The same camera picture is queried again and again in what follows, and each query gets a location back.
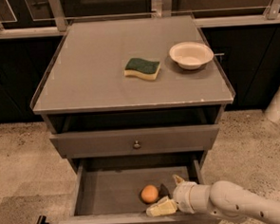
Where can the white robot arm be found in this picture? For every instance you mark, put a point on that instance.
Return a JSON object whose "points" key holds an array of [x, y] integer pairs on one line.
{"points": [[223, 199]]}

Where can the white bowl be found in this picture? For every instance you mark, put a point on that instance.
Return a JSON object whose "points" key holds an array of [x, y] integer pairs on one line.
{"points": [[191, 55]]}

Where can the grey open middle drawer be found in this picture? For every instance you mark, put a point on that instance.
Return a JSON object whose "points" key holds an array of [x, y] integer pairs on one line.
{"points": [[108, 189]]}

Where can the green yellow sponge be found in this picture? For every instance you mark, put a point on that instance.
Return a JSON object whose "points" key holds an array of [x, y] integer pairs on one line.
{"points": [[143, 69]]}

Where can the metal railing frame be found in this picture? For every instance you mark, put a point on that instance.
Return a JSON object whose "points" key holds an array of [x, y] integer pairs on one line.
{"points": [[29, 18]]}

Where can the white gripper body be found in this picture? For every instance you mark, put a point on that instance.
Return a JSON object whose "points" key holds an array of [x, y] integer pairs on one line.
{"points": [[184, 194]]}

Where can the metal top drawer knob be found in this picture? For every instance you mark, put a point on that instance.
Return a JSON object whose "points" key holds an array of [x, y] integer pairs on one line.
{"points": [[136, 145]]}

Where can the grey top drawer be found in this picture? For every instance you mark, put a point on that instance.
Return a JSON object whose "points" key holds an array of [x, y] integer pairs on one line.
{"points": [[83, 145]]}

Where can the grey drawer cabinet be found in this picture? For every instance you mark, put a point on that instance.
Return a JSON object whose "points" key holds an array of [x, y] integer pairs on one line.
{"points": [[85, 89]]}

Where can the orange fruit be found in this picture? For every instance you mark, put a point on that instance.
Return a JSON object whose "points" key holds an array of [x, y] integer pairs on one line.
{"points": [[149, 194]]}

